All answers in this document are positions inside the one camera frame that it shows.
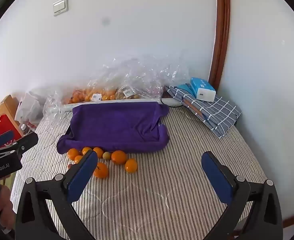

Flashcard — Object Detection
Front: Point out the white light switch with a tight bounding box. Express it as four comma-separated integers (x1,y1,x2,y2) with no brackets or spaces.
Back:
52,0,69,17

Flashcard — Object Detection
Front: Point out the clear bag of longans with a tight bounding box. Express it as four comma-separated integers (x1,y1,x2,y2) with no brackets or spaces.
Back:
115,85,140,100

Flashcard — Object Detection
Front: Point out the wooden board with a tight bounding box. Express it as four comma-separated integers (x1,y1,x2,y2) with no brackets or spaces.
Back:
0,94,20,130

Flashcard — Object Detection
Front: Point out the person's left hand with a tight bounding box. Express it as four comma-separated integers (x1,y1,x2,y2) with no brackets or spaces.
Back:
0,175,15,234

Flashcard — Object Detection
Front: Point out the blue tissue pack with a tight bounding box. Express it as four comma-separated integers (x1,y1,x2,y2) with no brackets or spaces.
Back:
189,77,217,102

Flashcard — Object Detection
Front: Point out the purple towel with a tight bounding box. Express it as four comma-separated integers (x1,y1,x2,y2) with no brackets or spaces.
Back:
56,102,170,155

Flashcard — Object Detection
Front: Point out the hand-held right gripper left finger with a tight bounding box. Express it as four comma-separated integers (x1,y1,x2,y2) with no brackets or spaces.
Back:
15,150,98,240

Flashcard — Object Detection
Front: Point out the clear bag of oranges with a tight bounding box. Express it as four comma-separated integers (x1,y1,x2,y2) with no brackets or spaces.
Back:
70,80,118,103

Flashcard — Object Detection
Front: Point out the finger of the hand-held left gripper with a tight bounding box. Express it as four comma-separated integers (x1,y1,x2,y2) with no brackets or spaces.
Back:
0,132,39,164
0,130,14,150

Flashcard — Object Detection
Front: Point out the white plastic bag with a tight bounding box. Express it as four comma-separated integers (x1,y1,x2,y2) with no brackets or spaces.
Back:
14,89,47,128

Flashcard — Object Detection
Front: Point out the black cable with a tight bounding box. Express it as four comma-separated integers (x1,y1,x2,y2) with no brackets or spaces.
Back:
159,96,185,109

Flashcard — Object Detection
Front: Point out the wooden door frame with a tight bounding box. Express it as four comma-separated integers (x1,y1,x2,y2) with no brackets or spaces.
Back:
208,0,231,90

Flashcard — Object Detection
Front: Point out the crumpled clear plastic bag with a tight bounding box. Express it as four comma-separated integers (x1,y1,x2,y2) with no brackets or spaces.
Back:
102,54,190,100

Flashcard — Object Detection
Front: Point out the red bag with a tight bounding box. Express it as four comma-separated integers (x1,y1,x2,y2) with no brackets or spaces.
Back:
0,114,22,145

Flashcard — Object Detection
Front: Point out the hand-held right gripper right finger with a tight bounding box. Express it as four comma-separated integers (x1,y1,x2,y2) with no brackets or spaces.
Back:
201,151,284,240

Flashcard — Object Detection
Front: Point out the folded blue checked cloth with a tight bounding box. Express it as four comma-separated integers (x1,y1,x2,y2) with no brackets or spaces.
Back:
165,85,242,138

